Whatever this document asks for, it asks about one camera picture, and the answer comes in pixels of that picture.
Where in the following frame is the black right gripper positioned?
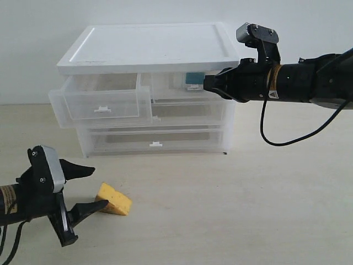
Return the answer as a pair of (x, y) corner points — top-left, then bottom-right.
(203, 58), (272, 103)

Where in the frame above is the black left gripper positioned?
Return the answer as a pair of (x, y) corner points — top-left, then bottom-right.
(15, 159), (109, 247)

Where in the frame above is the yellow cheese wedge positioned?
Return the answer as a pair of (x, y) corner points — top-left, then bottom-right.
(95, 182), (132, 216)

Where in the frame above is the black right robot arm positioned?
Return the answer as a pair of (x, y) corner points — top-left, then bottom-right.
(204, 50), (352, 110)

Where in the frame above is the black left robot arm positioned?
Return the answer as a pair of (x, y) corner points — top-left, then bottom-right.
(1, 158), (108, 247)

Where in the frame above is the clear middle wide drawer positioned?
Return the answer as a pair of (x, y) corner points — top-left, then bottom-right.
(152, 102), (234, 126)

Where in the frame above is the clear wide drawer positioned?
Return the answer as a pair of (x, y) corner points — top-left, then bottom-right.
(152, 102), (234, 126)
(77, 128), (231, 157)

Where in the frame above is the clear bottom wide drawer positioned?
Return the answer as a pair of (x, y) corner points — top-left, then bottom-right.
(77, 128), (231, 157)

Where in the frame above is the white plastic drawer cabinet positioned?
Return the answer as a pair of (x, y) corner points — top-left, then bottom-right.
(49, 22), (239, 157)

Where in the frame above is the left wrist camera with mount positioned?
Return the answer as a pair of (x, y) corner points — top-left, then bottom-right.
(28, 145), (66, 195)

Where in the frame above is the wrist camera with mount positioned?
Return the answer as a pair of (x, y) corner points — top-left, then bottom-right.
(28, 145), (66, 195)
(236, 23), (281, 64)

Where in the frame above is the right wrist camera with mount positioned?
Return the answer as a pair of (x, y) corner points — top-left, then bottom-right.
(236, 23), (281, 64)

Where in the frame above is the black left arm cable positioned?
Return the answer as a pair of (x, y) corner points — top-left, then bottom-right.
(0, 219), (27, 265)

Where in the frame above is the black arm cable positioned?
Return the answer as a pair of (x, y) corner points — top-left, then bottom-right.
(259, 49), (353, 146)
(0, 219), (27, 265)

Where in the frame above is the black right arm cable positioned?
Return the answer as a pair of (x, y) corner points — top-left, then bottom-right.
(259, 49), (353, 146)

